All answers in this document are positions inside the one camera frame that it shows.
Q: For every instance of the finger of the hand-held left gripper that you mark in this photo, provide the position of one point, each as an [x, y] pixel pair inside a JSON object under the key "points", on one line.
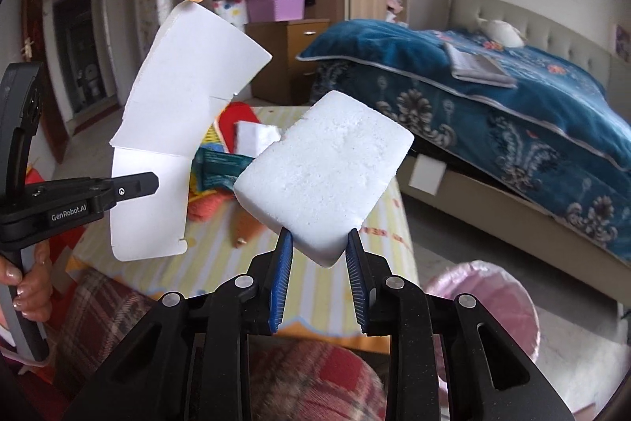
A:
{"points": [[138, 186]]}

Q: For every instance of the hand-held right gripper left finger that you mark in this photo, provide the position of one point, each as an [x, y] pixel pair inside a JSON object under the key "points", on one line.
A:
{"points": [[281, 283]]}

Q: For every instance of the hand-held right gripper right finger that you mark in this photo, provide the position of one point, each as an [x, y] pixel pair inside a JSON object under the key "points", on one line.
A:
{"points": [[356, 288]]}

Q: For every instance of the white foam block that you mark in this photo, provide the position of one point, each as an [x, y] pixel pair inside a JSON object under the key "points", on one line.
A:
{"points": [[320, 169]]}

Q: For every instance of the white cardboard piece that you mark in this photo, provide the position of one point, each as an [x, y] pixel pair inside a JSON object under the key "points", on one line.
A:
{"points": [[187, 71]]}

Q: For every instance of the pink trash bin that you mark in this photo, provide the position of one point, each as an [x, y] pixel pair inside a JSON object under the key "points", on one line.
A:
{"points": [[493, 297]]}

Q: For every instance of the person's left hand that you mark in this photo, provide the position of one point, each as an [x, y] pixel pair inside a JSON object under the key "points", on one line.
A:
{"points": [[34, 293]]}

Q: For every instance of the yellow striped tablecloth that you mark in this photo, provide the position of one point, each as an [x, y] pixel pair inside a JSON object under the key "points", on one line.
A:
{"points": [[222, 263]]}

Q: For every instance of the green snack packet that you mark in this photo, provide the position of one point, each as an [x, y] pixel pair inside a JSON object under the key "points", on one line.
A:
{"points": [[217, 167]]}

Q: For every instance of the red wrapper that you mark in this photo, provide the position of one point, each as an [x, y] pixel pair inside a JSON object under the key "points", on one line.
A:
{"points": [[236, 113]]}

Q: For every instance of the small white foam piece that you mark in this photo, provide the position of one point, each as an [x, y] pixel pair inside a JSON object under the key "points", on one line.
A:
{"points": [[256, 137]]}

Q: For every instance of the white paper sheet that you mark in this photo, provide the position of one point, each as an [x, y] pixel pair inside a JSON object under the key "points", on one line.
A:
{"points": [[426, 174]]}

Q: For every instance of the beige upholstered bed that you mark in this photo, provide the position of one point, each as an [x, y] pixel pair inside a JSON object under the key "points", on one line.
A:
{"points": [[493, 214]]}

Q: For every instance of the brown wooden door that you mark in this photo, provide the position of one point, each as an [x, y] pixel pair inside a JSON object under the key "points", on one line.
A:
{"points": [[37, 56]]}

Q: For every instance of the wooden drawer cabinet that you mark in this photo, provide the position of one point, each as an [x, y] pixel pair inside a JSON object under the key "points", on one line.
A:
{"points": [[286, 56]]}

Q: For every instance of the purple storage basket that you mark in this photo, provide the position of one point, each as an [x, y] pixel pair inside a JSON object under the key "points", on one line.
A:
{"points": [[276, 4]]}

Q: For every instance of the blue floral blanket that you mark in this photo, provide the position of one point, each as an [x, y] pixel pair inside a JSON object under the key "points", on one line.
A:
{"points": [[443, 56]]}

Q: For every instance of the grey folded cloth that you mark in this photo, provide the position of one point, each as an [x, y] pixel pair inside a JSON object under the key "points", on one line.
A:
{"points": [[480, 66]]}

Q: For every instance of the white pillow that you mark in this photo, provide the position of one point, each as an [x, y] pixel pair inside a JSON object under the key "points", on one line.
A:
{"points": [[503, 34]]}

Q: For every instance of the small wall picture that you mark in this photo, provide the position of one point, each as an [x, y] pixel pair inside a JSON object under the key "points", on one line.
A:
{"points": [[622, 40]]}

